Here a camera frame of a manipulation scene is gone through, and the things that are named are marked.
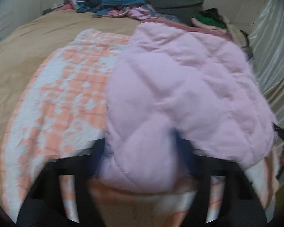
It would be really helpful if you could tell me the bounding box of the tan bed sheet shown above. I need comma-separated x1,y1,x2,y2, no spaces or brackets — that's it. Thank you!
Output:
0,9,147,194

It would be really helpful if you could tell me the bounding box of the pink quilted jacket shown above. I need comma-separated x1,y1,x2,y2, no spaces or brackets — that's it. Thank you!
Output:
99,22,275,193

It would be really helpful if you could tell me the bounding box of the pile of folded clothes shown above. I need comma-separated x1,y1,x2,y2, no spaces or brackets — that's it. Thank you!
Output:
191,8,253,60

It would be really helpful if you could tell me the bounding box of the orange white bear blanket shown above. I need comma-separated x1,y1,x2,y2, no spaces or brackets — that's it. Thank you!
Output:
1,29,278,226

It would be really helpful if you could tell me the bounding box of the white wardrobe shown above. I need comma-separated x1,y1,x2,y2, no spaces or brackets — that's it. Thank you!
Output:
0,0,41,42

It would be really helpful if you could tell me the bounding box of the shiny cream curtain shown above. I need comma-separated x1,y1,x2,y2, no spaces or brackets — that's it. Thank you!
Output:
249,0,284,128

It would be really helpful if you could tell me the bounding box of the olive green cloth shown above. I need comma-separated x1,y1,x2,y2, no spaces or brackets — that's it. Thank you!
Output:
275,183,284,215

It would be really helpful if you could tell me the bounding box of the blue flamingo duvet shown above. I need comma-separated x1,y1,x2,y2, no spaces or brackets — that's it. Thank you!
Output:
69,0,157,21

